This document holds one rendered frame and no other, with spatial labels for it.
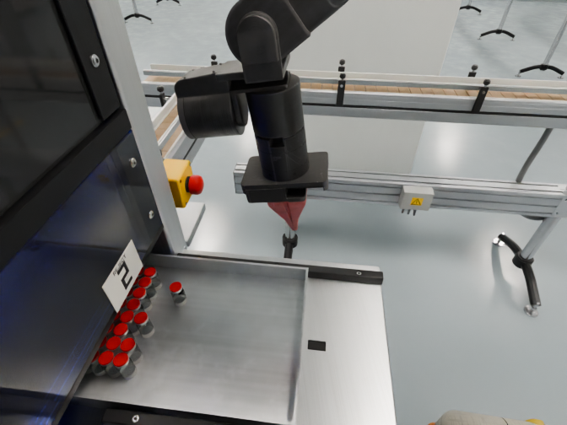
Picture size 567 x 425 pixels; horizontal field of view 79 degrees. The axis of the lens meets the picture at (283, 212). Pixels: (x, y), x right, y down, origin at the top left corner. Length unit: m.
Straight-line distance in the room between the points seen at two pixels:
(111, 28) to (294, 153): 0.28
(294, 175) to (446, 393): 1.35
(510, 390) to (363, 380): 1.21
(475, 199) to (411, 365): 0.74
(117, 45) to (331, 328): 0.52
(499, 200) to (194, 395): 1.42
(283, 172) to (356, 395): 0.35
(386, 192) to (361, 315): 0.96
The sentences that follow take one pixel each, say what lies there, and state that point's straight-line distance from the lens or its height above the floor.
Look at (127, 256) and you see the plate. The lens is 0.55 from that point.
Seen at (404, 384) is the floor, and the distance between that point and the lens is 1.60.
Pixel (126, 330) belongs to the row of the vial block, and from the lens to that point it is 0.61.
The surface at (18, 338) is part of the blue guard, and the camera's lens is 0.42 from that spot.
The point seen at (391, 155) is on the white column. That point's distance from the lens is 2.13.
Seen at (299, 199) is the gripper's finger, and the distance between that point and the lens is 0.40.
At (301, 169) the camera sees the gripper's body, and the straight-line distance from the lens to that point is 0.40.
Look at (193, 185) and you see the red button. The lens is 0.70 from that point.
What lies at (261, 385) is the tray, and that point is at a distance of 0.57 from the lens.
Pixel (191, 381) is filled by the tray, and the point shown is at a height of 0.88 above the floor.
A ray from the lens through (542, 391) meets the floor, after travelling 1.82.
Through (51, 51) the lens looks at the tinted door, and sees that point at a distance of 0.44.
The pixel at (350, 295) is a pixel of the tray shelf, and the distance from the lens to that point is 0.66.
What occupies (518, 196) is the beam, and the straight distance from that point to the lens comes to 1.71.
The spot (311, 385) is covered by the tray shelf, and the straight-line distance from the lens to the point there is 0.58.
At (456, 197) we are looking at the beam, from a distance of 1.61.
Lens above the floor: 1.41
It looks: 42 degrees down
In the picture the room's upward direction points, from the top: straight up
